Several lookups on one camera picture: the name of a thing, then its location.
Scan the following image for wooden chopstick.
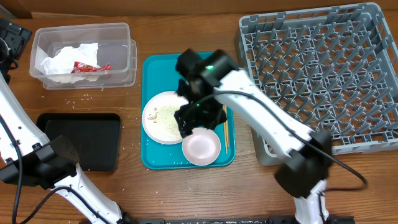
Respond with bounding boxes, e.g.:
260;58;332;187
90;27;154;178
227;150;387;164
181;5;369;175
223;105;229;154
223;121;229;155

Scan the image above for small pink bowl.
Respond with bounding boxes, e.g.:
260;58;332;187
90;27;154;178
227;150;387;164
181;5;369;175
182;128;221;166

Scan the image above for white napkin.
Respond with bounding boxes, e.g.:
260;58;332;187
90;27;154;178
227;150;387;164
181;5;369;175
40;42;99;83

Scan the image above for red sauce packet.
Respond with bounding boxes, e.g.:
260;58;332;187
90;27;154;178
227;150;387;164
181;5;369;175
71;62;111;73

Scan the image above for gray dishwasher rack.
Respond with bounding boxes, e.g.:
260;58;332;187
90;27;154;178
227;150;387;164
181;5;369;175
235;2;397;155

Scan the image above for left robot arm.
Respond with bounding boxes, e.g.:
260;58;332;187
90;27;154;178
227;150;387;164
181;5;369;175
1;19;136;223

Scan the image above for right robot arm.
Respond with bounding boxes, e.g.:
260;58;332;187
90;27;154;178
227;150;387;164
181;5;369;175
175;49;333;223

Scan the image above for clear plastic waste bin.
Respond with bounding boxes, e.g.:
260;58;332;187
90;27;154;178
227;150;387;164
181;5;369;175
29;22;137;90

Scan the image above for large white plate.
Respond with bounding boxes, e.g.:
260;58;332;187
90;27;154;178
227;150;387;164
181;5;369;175
141;91;188;144

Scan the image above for teal serving tray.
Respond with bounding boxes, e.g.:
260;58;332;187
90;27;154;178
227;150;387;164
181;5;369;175
141;54;236;170

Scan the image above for black rectangular tray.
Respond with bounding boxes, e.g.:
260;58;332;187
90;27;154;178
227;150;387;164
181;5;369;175
36;113;121;172

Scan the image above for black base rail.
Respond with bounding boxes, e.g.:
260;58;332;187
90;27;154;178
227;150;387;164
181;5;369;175
133;215;355;224

